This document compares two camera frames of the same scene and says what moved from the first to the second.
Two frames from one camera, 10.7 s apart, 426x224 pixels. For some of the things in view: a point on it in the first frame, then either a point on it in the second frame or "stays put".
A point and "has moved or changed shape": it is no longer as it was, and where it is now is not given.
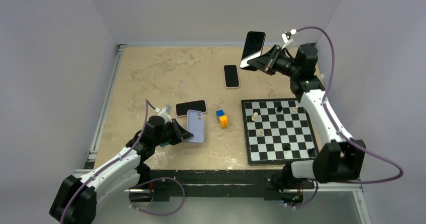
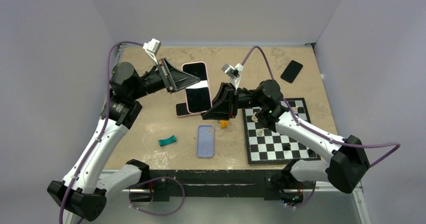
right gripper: [267, 62] to [225, 103]
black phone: [253, 48] has moved or changed shape
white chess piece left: [254, 117] stays put
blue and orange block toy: [222, 118] stays put
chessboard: [277, 129] stays put
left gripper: [183, 134] to [175, 80]
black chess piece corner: [310, 150] stays put
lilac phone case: [195, 124] to [205, 143]
